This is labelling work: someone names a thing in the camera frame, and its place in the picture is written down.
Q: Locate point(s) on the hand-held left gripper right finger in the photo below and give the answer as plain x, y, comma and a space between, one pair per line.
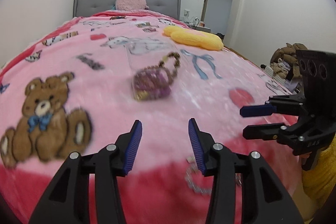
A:
196, 145

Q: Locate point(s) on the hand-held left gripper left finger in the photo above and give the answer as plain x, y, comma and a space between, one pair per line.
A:
134, 145

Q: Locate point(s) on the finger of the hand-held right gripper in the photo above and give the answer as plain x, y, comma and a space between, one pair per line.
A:
257, 109
260, 132

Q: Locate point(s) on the clear plastic box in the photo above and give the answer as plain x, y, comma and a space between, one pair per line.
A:
157, 49

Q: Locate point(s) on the person's right forearm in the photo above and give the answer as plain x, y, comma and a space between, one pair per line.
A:
325, 176

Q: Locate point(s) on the pile of brown clothes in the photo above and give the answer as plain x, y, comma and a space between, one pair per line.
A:
284, 56

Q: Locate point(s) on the pink printed fleece blanket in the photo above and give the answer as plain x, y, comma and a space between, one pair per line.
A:
105, 98

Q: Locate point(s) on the pair of slippers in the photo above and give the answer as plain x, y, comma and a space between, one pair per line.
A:
220, 36

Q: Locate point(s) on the yellow plush pillow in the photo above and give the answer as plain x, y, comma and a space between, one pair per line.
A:
197, 37

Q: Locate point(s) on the white nightstand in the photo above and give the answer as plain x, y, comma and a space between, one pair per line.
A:
202, 29

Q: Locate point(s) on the pink plush cushion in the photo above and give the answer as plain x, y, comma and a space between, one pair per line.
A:
130, 1

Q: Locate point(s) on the white wall charger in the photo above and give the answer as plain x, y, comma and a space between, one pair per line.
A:
187, 14

